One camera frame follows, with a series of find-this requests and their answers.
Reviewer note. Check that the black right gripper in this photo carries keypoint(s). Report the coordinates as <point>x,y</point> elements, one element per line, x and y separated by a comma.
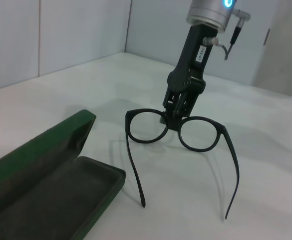
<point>190,60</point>

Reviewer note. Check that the black glasses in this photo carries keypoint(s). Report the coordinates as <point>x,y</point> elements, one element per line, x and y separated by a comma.
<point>147,126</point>

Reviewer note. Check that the green glasses case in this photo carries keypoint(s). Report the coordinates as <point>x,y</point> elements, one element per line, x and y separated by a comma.
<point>48,195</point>

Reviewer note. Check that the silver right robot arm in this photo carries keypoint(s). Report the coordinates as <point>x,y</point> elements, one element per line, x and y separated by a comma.
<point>208,12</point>

